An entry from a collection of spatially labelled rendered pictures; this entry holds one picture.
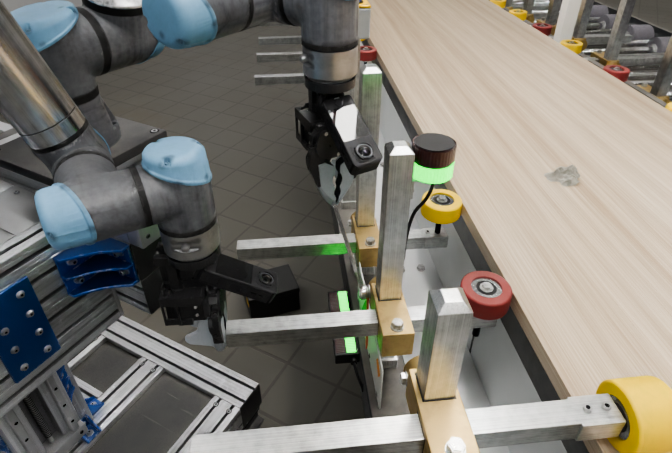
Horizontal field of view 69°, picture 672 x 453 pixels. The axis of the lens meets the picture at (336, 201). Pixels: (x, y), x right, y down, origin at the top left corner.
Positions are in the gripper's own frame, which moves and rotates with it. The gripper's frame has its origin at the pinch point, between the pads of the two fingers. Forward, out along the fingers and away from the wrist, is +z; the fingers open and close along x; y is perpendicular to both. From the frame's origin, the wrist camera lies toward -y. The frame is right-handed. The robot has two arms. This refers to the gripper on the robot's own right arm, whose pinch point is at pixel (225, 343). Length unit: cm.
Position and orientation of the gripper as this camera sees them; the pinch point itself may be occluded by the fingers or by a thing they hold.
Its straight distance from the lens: 83.5
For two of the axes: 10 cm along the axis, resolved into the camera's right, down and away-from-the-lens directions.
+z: -0.1, 8.3, 5.6
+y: -9.9, 0.5, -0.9
